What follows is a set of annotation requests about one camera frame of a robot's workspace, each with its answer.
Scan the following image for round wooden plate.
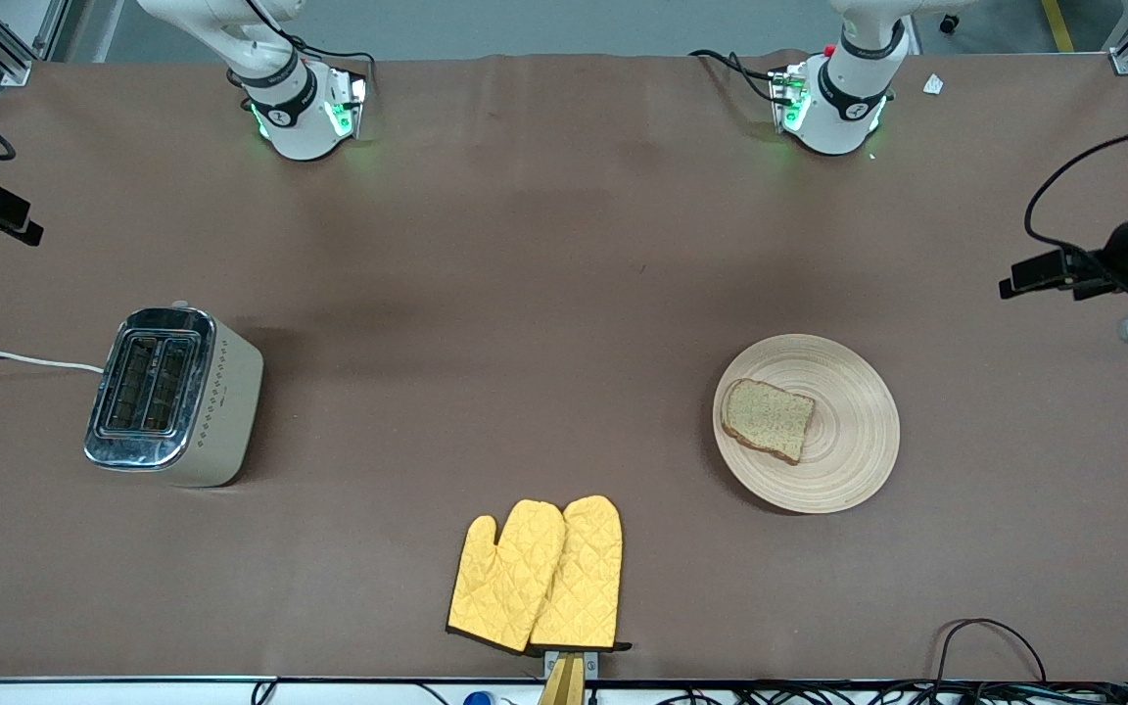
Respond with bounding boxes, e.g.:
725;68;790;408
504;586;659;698
713;334;901;514

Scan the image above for brown bread slice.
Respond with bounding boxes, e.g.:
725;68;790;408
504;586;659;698
722;378;817;466

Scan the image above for silver beige two-slot toaster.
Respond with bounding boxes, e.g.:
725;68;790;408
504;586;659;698
84;302;264;488

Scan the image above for brown table cover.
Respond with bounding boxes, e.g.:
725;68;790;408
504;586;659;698
0;49;1128;683

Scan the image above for yellow quilted oven mitt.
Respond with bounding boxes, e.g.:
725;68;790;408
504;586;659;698
530;494;632;654
446;499;567;654

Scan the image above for white toaster power cord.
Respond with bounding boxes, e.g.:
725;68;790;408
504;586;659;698
0;351;105;375

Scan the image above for black looped cable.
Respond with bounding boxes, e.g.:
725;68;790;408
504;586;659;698
931;619;1050;686

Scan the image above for black arm base cable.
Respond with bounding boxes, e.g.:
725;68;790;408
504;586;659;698
290;37;376;70
689;49;782;104

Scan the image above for black cable bundle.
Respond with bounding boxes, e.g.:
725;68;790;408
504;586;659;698
662;682;1128;705

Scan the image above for grey metal bracket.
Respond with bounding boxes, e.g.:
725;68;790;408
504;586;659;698
544;649;599;679

